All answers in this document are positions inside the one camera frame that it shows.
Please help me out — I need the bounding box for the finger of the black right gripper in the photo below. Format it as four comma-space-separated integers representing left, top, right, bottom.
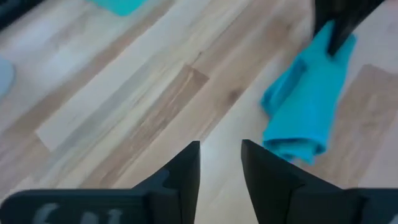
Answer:
326, 0, 386, 57
312, 0, 336, 37

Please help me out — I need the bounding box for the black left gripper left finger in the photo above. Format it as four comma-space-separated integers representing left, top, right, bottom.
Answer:
0, 140, 201, 224

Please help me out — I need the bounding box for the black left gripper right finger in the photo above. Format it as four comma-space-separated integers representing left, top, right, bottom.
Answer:
241, 139, 398, 224

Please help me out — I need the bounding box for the teal microfiber towel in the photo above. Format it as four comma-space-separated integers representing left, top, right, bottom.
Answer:
260, 20, 358, 166

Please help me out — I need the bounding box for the teal translucent plastic basket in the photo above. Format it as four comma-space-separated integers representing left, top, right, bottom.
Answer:
85, 0, 149, 17

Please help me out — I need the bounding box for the white plant pot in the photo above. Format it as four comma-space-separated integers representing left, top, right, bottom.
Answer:
0, 57, 16, 98

